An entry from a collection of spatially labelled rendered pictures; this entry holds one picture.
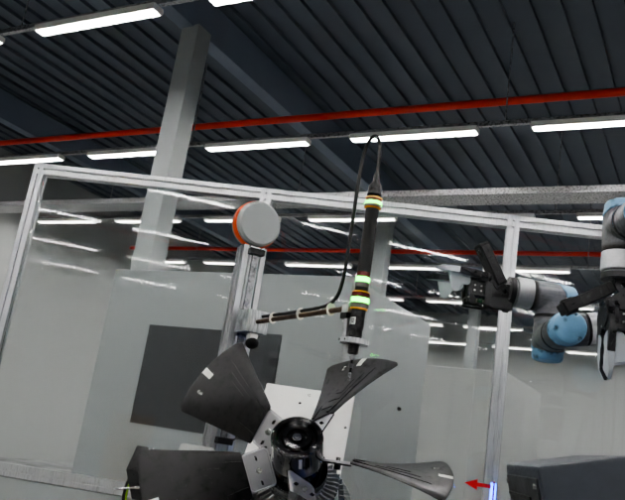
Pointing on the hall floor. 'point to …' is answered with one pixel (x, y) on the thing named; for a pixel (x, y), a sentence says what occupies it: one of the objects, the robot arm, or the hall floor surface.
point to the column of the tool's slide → (235, 320)
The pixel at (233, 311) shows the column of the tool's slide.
